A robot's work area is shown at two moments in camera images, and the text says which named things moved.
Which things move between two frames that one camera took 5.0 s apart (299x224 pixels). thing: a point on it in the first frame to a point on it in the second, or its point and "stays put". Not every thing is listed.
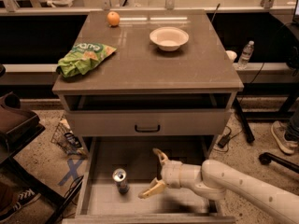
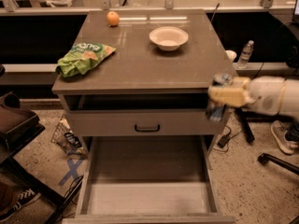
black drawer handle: (147, 130) stays put
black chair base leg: (266, 158) stays put
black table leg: (249, 136) stays put
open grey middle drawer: (98, 202) stays put
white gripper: (171, 172) to (266, 94)
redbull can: (120, 177) to (216, 111)
